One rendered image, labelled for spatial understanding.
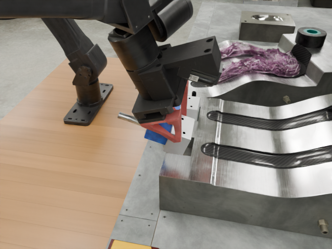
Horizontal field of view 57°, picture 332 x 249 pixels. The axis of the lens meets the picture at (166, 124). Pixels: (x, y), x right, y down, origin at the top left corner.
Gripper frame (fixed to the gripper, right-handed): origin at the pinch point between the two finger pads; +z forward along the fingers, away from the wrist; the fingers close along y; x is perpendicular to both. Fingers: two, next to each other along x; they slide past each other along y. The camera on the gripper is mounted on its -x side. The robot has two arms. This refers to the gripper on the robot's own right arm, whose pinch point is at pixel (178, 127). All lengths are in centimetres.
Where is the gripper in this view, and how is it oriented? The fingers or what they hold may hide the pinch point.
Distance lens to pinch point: 52.9
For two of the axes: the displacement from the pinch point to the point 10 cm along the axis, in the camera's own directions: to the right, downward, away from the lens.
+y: 2.0, -7.2, 6.7
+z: 3.9, 6.8, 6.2
